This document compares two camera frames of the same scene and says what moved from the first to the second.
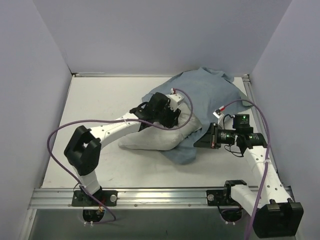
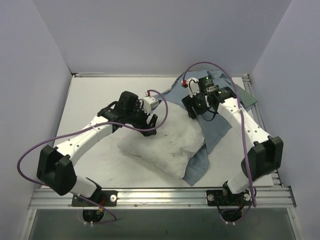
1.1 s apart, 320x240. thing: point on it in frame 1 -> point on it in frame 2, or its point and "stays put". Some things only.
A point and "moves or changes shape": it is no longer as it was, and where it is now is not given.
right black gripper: (214, 136) -> (191, 106)
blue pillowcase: (213, 95) moves or changes shape
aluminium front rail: (128, 198) stays put
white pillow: (152, 137) moves or changes shape
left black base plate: (106, 197) stays put
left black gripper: (171, 116) -> (145, 123)
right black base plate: (218, 197) stays put
